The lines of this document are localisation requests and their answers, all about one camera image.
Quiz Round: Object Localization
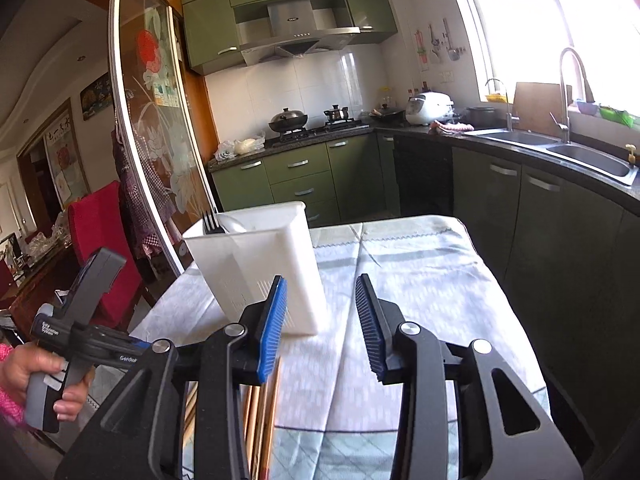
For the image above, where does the steel range hood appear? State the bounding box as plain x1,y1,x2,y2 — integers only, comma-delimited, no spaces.
239,1,362,66

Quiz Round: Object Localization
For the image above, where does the person's left hand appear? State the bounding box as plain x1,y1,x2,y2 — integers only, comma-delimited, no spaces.
0,342,96,423

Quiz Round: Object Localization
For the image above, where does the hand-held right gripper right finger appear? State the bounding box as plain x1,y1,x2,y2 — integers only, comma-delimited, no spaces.
354,273,586,480

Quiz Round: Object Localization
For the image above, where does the black pan with lid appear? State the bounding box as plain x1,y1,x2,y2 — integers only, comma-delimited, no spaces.
370,102,406,123

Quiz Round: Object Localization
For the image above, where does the person's left forearm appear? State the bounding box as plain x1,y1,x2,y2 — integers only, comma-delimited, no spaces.
0,342,27,428

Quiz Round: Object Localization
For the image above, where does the green wall cabinet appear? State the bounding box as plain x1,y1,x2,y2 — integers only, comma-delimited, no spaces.
181,0,398,77

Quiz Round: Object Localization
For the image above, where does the dark framed picture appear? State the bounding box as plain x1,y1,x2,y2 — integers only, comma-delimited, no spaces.
81,72,113,121

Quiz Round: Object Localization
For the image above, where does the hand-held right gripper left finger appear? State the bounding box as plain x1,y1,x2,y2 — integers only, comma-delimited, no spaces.
55,275,290,480

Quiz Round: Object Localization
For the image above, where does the white plastic utensil holder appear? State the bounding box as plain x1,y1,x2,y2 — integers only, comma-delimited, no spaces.
182,201,328,337

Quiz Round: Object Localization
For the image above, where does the dark green sink cabinet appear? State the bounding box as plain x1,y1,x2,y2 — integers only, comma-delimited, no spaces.
392,135,640,461

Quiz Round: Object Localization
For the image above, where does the chair with red cover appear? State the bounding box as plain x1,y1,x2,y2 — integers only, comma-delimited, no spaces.
67,180,156,333

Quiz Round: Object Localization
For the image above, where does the bundle of wooden chopsticks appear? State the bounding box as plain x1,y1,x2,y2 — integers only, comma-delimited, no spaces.
182,357,281,480

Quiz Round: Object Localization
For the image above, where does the calligraphy wall poster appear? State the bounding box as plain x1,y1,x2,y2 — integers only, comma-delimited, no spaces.
42,100,91,206

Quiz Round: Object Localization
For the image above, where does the green drawer cabinet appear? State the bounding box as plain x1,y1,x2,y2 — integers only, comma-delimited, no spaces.
209,132,401,228

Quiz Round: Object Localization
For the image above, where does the tall steel faucet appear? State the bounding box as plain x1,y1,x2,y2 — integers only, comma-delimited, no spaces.
550,47,593,143

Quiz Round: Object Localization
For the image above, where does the group of glassware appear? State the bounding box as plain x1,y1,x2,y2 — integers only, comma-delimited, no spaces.
25,212,71,266

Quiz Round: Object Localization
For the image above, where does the white rice cooker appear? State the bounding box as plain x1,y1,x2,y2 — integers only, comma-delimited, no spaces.
405,91,456,126

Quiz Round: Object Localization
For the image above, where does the wall utensil rack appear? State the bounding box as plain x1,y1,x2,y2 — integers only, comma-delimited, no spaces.
429,17,467,63

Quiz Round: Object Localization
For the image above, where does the checked apron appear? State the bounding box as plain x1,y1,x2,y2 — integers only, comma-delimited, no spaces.
112,130,181,261

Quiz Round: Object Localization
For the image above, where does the white spoon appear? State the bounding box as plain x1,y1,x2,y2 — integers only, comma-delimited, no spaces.
220,213,248,235

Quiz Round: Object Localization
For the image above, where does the pale checked tablecloth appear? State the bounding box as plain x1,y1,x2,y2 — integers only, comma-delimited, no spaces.
60,215,553,480

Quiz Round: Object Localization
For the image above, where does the wooden cutting board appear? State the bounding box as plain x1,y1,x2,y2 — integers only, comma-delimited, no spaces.
512,81,571,138

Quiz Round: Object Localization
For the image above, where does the steel double sink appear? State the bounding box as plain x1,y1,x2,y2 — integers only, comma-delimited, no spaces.
470,127,640,186

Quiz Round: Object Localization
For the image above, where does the white plastic bag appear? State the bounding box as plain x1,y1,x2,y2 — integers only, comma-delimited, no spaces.
216,132,266,161

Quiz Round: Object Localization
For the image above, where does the flower print glass sliding door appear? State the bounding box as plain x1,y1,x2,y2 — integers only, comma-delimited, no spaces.
107,0,221,276

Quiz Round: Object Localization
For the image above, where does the gas stove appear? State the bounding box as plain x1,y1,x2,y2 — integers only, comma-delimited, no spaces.
265,119,373,142

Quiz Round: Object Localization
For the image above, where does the window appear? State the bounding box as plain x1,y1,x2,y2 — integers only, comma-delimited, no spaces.
450,0,640,111

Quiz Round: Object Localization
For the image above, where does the wooden sideboard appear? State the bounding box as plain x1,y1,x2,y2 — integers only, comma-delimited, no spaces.
0,232,76,331

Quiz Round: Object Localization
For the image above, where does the black cooking pot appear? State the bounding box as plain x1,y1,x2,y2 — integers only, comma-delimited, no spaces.
465,106,498,128

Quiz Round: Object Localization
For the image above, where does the pink cloth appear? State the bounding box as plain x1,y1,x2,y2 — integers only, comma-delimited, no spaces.
431,120,473,135

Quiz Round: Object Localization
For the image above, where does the black wok with lid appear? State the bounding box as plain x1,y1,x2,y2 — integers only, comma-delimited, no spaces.
269,107,310,136

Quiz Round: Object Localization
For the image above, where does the black stone countertop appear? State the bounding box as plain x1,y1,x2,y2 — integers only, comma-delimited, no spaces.
207,117,640,201

